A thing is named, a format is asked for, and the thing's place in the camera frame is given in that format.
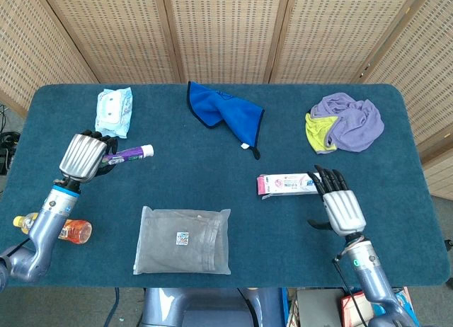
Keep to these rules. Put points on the grey garment in plastic bag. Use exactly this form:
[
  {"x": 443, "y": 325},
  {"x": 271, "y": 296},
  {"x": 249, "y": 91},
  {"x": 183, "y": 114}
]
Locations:
[{"x": 182, "y": 240}]

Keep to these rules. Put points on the orange drink bottle yellow cap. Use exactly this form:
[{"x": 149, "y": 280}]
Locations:
[{"x": 76, "y": 231}]

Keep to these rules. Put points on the light blue wet wipes pack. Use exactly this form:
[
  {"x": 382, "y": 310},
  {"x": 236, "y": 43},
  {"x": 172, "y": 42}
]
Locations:
[{"x": 113, "y": 107}]

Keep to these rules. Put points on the grey-blue robot torso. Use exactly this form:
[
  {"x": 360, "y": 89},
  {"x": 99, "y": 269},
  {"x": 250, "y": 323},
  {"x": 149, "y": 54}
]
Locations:
[{"x": 198, "y": 309}]

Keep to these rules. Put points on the robot left arm grey-blue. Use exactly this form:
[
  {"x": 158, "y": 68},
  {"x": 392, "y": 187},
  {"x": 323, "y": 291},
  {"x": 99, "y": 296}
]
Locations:
[{"x": 42, "y": 235}]

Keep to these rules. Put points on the dark teal table cover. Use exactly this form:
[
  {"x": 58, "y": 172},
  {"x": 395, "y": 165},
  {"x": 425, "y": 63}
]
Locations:
[{"x": 198, "y": 178}]

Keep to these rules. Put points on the white and pink toothpaste box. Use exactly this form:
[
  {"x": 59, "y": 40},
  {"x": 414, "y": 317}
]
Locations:
[{"x": 286, "y": 183}]

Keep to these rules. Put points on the robot right arm grey-blue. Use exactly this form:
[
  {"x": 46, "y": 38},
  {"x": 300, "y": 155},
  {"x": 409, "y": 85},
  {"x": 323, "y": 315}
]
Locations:
[{"x": 371, "y": 277}]

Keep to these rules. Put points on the yellow-green cloth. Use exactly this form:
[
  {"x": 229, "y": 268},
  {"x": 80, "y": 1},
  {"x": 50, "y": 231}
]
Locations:
[{"x": 318, "y": 132}]

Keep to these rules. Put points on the robot left hand silver black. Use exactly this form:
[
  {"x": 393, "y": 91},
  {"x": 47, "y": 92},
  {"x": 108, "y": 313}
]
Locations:
[{"x": 83, "y": 157}]

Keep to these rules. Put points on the purple and white toothpaste tube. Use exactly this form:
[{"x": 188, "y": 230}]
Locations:
[{"x": 132, "y": 153}]

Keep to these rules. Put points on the robot right hand silver black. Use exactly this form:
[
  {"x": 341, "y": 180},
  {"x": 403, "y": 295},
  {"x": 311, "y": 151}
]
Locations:
[{"x": 343, "y": 210}]

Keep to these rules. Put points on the woven wooden folding screen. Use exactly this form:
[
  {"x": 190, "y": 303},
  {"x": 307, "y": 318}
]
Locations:
[{"x": 226, "y": 33}]

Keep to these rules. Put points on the blue cloth with black trim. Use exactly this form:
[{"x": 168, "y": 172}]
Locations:
[{"x": 226, "y": 111}]

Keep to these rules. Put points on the gray metal plate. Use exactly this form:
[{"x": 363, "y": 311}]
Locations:
[{"x": 318, "y": 305}]

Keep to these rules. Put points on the crumpled purple cloth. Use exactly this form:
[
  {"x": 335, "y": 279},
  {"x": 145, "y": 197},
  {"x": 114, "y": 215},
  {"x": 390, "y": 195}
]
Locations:
[{"x": 357, "y": 129}]

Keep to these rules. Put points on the red book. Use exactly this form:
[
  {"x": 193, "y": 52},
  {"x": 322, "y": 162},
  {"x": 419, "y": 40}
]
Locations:
[{"x": 354, "y": 307}]

